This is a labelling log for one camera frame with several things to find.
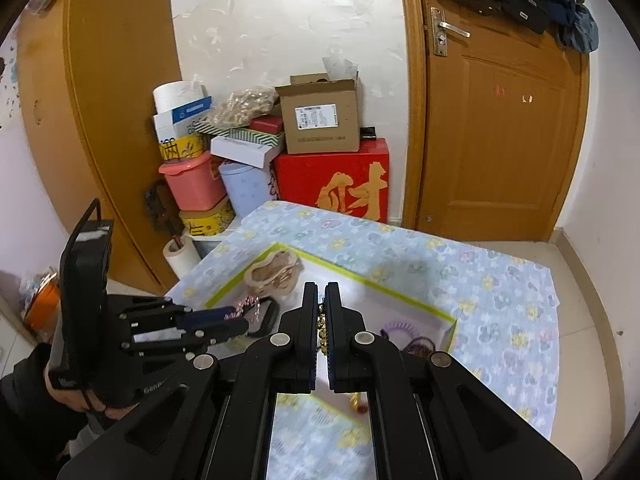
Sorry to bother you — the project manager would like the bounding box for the wooden door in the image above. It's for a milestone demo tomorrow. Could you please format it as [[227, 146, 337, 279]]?
[[402, 0, 589, 242]]

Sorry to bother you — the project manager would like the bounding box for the pink rhinestone hair clip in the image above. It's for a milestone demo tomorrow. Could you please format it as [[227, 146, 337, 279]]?
[[224, 295, 260, 323]]

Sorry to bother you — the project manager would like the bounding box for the light blue cylindrical container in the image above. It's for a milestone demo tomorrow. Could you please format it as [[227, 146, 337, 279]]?
[[218, 160, 279, 218]]

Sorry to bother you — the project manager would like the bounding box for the gold chain bracelet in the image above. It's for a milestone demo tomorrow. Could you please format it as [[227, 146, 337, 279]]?
[[316, 303, 330, 356]]

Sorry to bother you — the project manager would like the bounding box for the wooden wardrobe panel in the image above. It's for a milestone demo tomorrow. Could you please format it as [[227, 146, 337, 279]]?
[[17, 0, 180, 294]]

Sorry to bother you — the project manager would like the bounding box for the black wristband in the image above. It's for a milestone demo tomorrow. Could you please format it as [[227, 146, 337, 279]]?
[[244, 296, 280, 338]]

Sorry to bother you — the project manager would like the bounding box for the brown cardboard box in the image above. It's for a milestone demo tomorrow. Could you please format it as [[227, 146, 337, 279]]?
[[276, 78, 360, 155]]

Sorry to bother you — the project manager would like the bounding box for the small red box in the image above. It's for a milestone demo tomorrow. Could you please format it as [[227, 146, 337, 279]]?
[[250, 115, 284, 134]]

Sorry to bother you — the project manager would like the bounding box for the orange container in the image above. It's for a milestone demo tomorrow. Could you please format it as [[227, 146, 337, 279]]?
[[22, 268, 61, 339]]

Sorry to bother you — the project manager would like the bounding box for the red gift box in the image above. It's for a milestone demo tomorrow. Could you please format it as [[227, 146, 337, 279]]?
[[274, 138, 390, 223]]

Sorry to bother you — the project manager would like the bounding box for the yellow patterned carton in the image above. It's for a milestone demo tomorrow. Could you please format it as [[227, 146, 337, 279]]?
[[158, 133, 209, 162]]

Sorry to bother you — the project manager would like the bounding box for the striped green white box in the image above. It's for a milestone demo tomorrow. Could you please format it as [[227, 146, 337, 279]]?
[[188, 119, 284, 148]]

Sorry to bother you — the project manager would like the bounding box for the bag of beige items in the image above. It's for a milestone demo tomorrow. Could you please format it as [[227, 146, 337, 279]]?
[[206, 87, 278, 127]]

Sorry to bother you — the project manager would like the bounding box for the white paper roll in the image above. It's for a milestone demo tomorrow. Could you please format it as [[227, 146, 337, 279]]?
[[163, 235, 201, 280]]

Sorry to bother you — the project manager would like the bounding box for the person's left hand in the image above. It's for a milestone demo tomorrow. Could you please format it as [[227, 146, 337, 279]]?
[[43, 366, 137, 420]]

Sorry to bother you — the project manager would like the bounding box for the yellow printed box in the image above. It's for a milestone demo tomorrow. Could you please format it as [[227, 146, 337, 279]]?
[[179, 197, 235, 236]]

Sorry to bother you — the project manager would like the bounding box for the purple spiral hair tie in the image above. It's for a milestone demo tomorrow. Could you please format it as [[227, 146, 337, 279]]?
[[380, 320, 421, 344]]

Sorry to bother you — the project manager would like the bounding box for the floral blue tablecloth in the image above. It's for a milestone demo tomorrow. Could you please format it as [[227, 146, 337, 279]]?
[[168, 200, 560, 479]]

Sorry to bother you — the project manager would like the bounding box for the pink plastic bin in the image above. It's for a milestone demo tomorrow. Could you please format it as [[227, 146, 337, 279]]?
[[158, 152, 227, 211]]

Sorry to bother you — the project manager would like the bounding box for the beige hair claw clip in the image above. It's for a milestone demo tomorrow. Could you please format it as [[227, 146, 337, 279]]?
[[244, 249, 303, 297]]

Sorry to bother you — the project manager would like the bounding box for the white flat box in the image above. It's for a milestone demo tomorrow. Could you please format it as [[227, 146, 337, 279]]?
[[210, 136, 284, 169]]

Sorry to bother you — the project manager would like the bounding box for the metal door handle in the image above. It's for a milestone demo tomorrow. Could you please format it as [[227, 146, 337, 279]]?
[[430, 6, 471, 58]]

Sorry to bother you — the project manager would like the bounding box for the white blue carton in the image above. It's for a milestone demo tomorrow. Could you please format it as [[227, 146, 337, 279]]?
[[153, 80, 213, 143]]

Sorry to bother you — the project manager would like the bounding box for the lime green tray box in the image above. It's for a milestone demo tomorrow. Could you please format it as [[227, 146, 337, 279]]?
[[213, 275, 428, 436]]

